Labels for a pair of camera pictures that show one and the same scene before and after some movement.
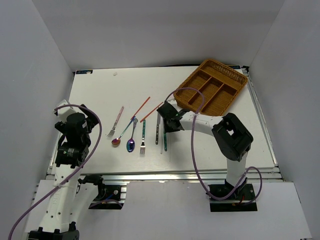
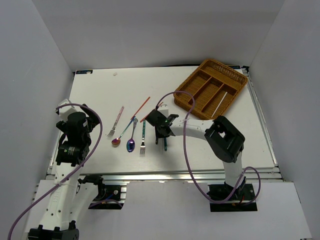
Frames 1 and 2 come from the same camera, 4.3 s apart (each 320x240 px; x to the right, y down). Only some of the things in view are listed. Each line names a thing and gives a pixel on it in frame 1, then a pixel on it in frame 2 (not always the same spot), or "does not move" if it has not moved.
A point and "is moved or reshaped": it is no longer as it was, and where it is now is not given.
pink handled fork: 110,134 does not move
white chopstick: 161,123 is moved or reshaped
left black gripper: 91,120 does not move
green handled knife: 165,138 does not move
